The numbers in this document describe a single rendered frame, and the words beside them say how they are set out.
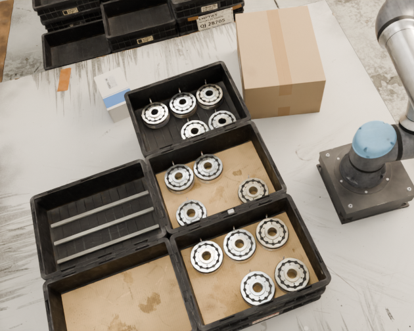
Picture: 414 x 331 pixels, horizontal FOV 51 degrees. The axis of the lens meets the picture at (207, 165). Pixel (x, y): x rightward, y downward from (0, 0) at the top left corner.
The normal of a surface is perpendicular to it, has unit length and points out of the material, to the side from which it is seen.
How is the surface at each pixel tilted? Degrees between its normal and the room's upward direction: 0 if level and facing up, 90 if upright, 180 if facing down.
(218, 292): 0
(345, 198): 3
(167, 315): 0
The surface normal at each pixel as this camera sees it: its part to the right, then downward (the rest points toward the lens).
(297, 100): 0.06, 0.87
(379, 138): -0.26, -0.44
